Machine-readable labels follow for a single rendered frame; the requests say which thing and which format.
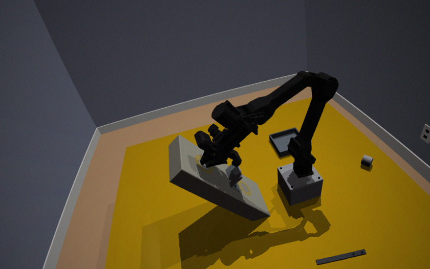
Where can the beige flat panel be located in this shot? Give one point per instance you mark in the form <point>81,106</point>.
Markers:
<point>213,184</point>

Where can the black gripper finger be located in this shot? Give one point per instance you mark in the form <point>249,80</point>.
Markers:
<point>216,161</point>
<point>206,157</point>

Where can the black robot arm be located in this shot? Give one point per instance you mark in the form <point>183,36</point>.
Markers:
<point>242,120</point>

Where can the dark grey flat bar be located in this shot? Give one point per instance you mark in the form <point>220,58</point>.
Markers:
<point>341,256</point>

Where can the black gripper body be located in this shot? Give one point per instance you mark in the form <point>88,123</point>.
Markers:
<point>225,145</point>

